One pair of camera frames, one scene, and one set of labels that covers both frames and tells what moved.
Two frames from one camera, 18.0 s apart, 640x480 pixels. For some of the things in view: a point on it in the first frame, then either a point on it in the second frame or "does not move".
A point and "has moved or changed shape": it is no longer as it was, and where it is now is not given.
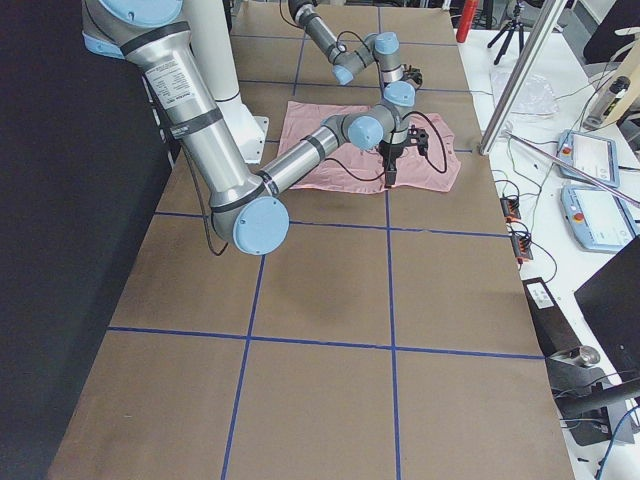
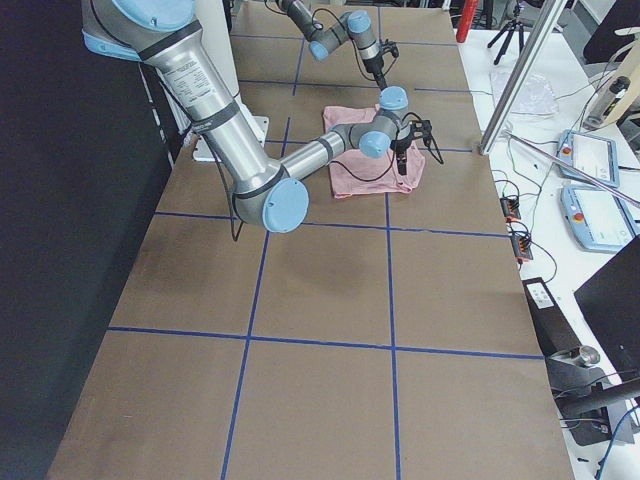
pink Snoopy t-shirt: [430, 164] has moved or changed shape
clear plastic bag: [536, 96] does not move
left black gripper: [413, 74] → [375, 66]
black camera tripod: [513, 27] does not move
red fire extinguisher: [466, 19] does not move
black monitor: [611, 302] does not move
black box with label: [554, 330] does not move
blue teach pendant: [594, 154] does not move
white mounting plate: [250, 135] → [203, 151]
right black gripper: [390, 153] → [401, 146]
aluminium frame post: [523, 72] does not move
